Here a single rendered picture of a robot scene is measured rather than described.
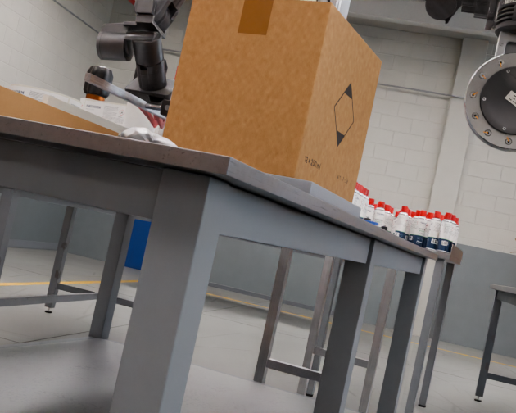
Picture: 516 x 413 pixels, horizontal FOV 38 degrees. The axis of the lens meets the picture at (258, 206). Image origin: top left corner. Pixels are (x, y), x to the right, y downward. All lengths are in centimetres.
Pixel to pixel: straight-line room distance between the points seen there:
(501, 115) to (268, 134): 62
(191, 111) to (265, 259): 860
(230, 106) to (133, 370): 49
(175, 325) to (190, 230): 10
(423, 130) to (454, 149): 46
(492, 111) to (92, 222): 921
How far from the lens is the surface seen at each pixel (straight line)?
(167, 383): 84
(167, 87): 157
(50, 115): 108
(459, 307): 958
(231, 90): 119
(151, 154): 82
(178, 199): 84
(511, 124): 161
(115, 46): 155
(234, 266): 987
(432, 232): 402
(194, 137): 120
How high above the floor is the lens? 75
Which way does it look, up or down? 2 degrees up
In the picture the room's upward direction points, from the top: 12 degrees clockwise
